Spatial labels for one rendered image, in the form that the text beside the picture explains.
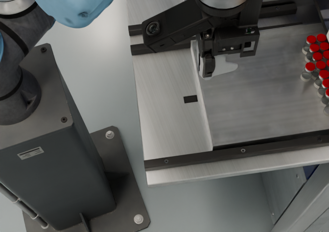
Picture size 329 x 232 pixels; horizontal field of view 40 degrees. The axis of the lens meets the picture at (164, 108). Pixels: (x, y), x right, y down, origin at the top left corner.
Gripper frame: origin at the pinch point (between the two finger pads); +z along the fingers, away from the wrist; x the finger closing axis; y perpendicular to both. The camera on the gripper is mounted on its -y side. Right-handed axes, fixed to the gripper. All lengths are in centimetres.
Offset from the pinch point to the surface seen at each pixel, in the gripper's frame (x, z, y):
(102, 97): 61, 110, -31
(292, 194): -5, 65, 28
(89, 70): 76, 110, -36
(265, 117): 0.1, 21.2, 14.2
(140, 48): 20.5, 19.5, -10.0
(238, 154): -8.1, 19.5, 6.5
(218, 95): 6.7, 21.2, 5.4
